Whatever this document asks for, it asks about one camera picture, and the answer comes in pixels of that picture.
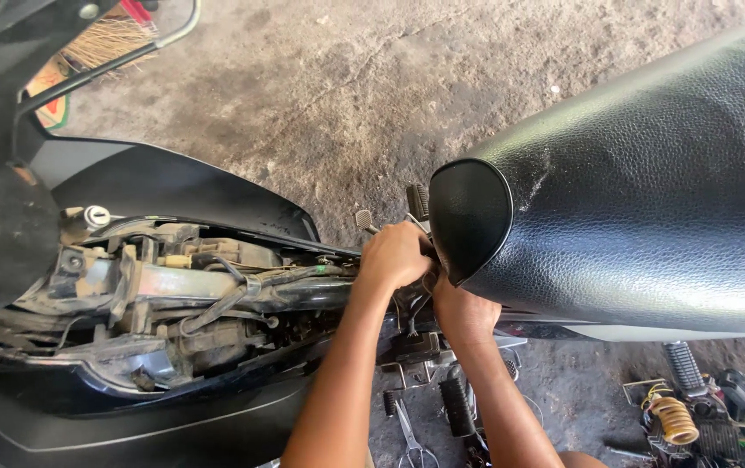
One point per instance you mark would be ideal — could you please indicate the person's left hand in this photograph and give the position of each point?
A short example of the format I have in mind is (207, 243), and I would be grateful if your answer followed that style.
(388, 257)

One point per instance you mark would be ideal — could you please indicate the person's right hand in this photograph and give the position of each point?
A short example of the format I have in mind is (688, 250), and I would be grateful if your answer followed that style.
(466, 318)

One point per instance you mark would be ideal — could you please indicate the person's left fingers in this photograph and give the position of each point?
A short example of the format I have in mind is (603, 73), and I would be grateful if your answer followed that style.
(423, 250)

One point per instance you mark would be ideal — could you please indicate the black leather motorcycle seat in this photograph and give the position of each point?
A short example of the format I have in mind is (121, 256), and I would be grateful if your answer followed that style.
(639, 195)

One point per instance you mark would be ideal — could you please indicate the black rubber footpeg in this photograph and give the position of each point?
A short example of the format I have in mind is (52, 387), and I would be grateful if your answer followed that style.
(418, 200)
(457, 406)

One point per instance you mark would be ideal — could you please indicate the metal foot lever pedal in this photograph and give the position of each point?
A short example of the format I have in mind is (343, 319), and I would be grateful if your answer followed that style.
(366, 221)

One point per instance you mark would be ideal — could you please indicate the black wiring harness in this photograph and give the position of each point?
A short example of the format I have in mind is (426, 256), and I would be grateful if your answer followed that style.
(294, 276)

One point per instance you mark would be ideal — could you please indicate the steel scissors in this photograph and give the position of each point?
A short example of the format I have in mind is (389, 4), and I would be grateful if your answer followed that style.
(410, 432)

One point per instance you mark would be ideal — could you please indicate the person's knee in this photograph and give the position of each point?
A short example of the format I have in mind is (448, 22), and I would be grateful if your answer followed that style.
(580, 460)

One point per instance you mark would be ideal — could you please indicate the black motorcycle body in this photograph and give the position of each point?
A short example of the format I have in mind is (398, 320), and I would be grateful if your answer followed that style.
(151, 188)

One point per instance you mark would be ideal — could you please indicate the grey ribbed rear footpeg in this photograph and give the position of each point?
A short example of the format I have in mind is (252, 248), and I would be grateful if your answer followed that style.
(684, 367)

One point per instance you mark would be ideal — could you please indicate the yellow coil spring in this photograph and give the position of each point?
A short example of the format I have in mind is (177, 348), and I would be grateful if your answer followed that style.
(674, 421)

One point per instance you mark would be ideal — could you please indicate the chrome key lock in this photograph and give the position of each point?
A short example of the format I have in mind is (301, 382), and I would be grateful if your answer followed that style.
(96, 216)

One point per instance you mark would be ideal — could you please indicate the grey metal guard bar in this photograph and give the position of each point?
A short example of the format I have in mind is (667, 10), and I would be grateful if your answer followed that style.
(171, 34)

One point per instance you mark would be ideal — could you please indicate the heap of electrical parts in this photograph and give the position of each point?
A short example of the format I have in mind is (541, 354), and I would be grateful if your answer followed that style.
(723, 435)

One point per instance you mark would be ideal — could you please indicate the straw broom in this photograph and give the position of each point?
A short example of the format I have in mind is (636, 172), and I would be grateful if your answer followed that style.
(109, 42)

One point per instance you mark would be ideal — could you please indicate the colourful printed carton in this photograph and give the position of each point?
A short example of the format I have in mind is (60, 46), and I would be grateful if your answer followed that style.
(47, 97)

